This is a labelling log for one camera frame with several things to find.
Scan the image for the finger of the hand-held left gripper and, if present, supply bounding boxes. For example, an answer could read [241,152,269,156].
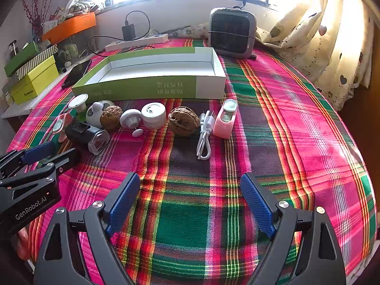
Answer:
[0,148,81,189]
[0,141,56,181]

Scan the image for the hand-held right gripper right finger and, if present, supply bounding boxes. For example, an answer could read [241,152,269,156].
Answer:
[240,172,347,285]

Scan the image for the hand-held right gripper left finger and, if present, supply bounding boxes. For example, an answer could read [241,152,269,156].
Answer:
[33,171,141,285]

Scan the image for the black battery pack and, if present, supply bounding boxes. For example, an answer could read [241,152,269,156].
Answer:
[65,120,111,156]

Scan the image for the pink clip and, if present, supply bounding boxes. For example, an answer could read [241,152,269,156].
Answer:
[55,113,73,143]

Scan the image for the white panda toy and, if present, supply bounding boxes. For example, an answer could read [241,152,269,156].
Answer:
[86,100,115,129]

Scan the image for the green white suction holder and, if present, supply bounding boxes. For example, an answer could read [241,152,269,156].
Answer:
[68,94,90,122]

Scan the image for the small walnut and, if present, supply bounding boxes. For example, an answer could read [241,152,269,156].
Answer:
[100,106,123,132]

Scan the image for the white mushroom-shaped gadget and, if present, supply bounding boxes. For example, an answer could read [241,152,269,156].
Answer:
[119,109,143,138]

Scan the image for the white cable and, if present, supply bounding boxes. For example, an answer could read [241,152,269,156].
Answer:
[196,110,216,161]

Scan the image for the pink ring holder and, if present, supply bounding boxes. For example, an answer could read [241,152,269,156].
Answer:
[213,99,239,139]

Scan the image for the white round jar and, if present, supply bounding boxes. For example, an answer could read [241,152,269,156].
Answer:
[141,102,167,129]

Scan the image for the large walnut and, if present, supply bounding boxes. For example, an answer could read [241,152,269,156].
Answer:
[168,106,198,137]

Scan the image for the green white cardboard box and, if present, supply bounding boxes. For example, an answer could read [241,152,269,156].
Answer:
[71,47,227,101]

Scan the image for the white side board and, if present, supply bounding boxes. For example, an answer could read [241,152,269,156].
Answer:
[1,65,72,119]

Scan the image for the plaid blanket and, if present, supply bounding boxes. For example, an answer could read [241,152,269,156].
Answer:
[7,37,377,285]

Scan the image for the yellow-green box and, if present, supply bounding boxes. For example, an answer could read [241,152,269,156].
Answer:
[10,55,60,105]

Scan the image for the black smartphone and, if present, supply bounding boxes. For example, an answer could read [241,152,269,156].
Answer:
[61,59,92,89]

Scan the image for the striped box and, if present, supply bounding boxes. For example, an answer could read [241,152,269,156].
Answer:
[15,44,58,79]

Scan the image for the green figurine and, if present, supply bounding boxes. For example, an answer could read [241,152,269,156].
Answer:
[58,43,78,66]

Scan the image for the dark jar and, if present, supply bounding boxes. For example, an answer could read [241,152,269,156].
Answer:
[7,40,19,59]

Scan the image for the white power strip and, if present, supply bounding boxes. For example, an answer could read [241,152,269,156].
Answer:
[105,33,169,52]

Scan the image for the black charger adapter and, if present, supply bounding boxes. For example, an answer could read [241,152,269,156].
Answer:
[122,21,136,40]

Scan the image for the red flower branches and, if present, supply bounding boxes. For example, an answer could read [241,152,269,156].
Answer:
[25,0,55,33]

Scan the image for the white plastic bag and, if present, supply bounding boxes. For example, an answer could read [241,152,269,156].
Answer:
[64,0,103,14]

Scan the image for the grey space heater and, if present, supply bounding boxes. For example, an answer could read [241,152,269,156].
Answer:
[209,7,257,60]

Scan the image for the cream heart-print curtain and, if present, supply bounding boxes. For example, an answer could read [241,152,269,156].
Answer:
[255,0,377,112]

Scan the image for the floral pillow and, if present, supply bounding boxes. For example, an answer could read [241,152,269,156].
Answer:
[162,22,213,39]

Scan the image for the black charger cable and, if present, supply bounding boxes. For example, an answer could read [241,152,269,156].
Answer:
[87,11,167,57]

